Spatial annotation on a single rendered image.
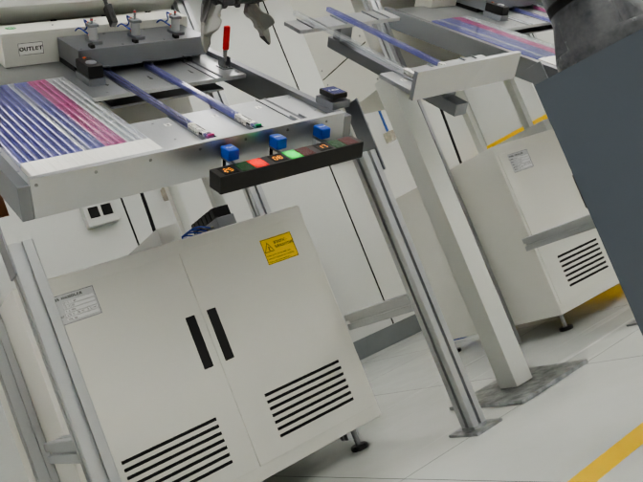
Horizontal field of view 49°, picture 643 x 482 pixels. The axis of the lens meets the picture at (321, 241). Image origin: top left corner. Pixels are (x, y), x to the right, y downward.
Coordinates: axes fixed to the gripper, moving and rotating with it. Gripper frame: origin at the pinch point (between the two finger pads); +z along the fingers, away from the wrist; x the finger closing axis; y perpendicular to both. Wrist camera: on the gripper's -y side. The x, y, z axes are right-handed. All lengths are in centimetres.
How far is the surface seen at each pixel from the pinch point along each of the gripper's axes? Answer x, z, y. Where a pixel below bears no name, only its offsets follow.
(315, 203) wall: 141, 93, -173
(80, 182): -38.8, 17.5, 8.6
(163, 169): -23.7, 18.6, 8.3
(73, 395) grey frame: -51, 47, 22
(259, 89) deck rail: 19.0, 11.1, -22.9
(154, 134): -18.8, 13.9, -3.8
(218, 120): -3.8, 13.7, -4.5
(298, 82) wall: 161, 32, -204
